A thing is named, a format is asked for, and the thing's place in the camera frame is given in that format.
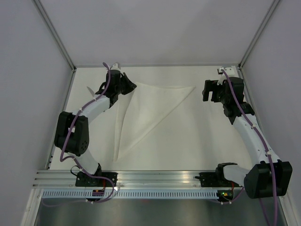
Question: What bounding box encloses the white slotted cable duct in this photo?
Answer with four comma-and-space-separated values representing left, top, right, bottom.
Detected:
42, 189, 218, 199

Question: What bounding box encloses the left aluminium frame post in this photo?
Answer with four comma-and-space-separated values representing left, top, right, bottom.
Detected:
32, 0, 76, 72

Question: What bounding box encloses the aluminium front rail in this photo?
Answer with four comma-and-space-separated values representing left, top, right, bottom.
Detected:
32, 170, 214, 189

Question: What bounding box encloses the green handled knife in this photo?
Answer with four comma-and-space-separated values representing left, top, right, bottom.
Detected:
87, 87, 95, 97

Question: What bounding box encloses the right aluminium frame post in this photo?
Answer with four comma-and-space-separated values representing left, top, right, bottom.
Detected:
238, 0, 282, 70

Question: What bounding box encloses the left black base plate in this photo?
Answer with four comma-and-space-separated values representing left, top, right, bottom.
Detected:
75, 172, 118, 187

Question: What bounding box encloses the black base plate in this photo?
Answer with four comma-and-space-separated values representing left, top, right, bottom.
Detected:
194, 172, 241, 188
75, 172, 118, 187

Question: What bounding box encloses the white cloth napkin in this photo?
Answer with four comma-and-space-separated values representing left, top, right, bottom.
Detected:
113, 83, 195, 161

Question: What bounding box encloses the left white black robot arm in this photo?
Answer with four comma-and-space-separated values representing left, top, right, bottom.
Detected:
54, 68, 137, 186

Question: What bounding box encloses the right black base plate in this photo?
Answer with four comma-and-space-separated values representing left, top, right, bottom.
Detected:
194, 172, 241, 188

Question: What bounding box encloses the aluminium frame post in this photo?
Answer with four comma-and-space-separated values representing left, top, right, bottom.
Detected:
238, 0, 282, 70
32, 0, 76, 72

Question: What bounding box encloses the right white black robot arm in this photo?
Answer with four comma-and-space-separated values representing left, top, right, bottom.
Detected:
202, 77, 293, 199

